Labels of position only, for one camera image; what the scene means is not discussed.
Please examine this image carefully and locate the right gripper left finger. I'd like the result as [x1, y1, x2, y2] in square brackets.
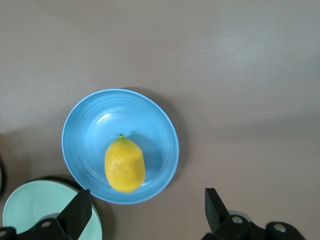
[0, 189, 93, 240]

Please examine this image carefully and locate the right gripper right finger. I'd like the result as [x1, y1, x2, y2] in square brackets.
[201, 187, 307, 240]

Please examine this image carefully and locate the yellow lemon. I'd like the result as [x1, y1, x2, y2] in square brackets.
[104, 134, 146, 194]

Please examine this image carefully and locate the light green plate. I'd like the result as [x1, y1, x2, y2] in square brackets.
[2, 180, 103, 240]

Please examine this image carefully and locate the blue plate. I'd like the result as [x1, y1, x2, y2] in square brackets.
[61, 88, 180, 206]

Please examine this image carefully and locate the brown table cover sheet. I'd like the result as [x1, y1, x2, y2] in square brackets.
[0, 0, 320, 240]

